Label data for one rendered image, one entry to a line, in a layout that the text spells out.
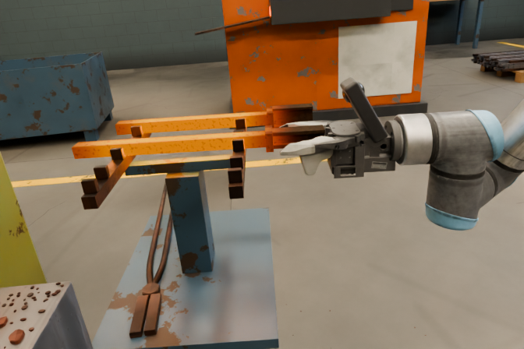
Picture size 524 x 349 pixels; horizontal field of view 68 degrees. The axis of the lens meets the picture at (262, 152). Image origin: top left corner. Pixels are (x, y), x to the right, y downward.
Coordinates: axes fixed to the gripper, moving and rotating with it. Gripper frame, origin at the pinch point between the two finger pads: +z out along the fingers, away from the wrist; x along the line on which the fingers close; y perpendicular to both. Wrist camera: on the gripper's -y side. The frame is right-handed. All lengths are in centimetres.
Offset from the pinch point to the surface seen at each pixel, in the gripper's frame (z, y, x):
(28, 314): 25.2, 2.7, -36.6
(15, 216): 44.8, 7.8, -9.5
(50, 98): 196, 49, 266
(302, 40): -28, 19, 292
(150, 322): 23.4, 25.2, -16.2
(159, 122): 24.4, -0.7, 10.6
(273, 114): 1.3, -0.5, 11.5
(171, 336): 19.8, 26.4, -18.3
